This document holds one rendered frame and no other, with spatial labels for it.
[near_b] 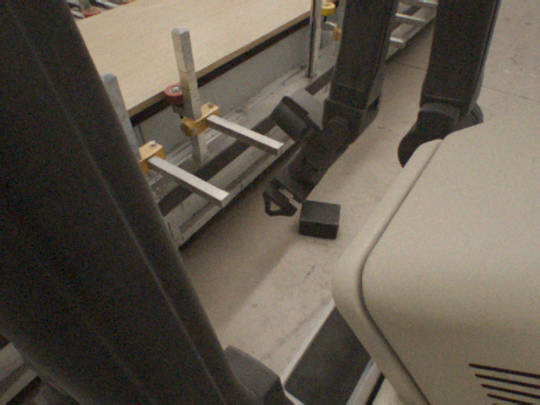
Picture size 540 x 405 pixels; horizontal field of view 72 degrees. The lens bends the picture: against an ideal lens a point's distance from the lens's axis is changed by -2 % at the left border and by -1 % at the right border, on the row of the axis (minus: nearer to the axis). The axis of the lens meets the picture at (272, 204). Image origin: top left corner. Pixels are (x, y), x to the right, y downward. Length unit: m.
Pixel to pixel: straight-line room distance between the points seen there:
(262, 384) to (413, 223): 0.13
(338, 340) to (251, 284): 1.29
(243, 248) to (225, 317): 0.39
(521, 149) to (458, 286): 0.11
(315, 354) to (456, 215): 0.33
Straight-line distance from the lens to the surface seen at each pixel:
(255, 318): 1.71
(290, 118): 0.59
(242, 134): 1.16
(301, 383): 0.50
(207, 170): 1.32
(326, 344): 0.52
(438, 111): 0.46
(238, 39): 1.67
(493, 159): 0.28
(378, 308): 0.24
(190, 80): 1.16
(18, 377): 1.68
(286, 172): 0.65
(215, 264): 1.88
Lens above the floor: 1.52
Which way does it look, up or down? 46 degrees down
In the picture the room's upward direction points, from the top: straight up
